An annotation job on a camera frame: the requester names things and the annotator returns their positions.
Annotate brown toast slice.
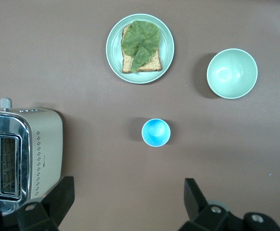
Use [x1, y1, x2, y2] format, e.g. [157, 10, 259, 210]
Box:
[121, 23, 162, 74]

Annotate plain blue cup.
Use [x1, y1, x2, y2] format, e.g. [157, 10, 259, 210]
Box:
[141, 118, 172, 147]

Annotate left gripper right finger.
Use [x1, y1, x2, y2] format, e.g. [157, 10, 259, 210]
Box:
[178, 178, 245, 231]

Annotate light green bowl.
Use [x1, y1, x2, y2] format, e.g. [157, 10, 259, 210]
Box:
[206, 48, 259, 99]

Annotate beige and chrome toaster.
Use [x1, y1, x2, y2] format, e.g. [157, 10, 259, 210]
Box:
[0, 97, 64, 216]

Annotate green lettuce leaf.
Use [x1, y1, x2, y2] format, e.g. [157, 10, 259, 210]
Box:
[120, 20, 161, 73]

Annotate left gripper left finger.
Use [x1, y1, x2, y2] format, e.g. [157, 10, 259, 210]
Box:
[16, 176, 76, 231]

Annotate light green plate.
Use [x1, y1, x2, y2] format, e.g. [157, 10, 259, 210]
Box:
[106, 13, 175, 85]

